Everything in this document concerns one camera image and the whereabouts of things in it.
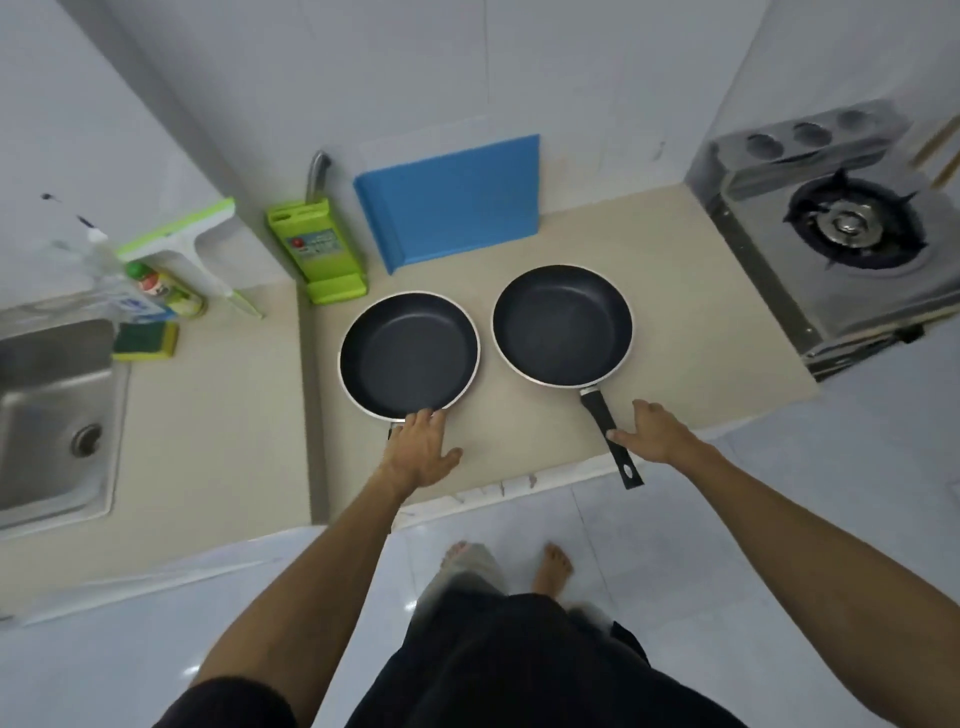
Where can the person's right forearm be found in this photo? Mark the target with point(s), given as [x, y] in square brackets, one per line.
[810, 555]

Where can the person's black shorts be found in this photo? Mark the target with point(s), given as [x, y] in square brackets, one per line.
[525, 667]

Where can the green white squeegee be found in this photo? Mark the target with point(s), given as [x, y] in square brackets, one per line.
[184, 238]

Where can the person's left foot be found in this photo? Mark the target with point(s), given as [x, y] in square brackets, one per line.
[454, 555]

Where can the person's left hand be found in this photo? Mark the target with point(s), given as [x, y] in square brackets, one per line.
[416, 454]

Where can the blue cutting board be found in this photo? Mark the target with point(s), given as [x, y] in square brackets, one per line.
[457, 202]

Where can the person's right thumb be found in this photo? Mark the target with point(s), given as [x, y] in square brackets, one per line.
[619, 434]

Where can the person's right foot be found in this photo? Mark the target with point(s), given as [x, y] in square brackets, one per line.
[552, 570]

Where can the person's left thumb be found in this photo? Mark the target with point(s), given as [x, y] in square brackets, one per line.
[451, 455]

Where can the black frying pan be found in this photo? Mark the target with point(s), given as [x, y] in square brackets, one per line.
[562, 326]
[409, 352]

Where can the clear plastic bottle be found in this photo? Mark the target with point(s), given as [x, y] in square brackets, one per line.
[105, 289]

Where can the black burner grate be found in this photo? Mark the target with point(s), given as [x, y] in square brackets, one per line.
[896, 244]

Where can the steel sink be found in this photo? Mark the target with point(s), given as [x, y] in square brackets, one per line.
[45, 420]

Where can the green dish soap bottle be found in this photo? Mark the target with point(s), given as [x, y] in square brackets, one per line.
[171, 291]

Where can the person's right hand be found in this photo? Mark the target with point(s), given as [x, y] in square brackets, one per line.
[660, 439]

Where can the steel gas stove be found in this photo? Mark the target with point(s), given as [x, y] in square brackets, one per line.
[847, 300]

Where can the person's left forearm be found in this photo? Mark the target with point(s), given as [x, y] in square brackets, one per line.
[337, 570]

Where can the yellow green sponge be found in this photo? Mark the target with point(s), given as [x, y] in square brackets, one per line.
[146, 342]

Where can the person's black shirt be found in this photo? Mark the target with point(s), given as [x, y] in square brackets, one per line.
[225, 709]

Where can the person's foot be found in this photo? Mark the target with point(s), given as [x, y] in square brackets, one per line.
[552, 570]
[454, 555]

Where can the wooden stick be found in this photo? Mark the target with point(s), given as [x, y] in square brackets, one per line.
[936, 139]
[946, 171]

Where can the green knife holder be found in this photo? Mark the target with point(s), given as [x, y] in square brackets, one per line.
[319, 251]

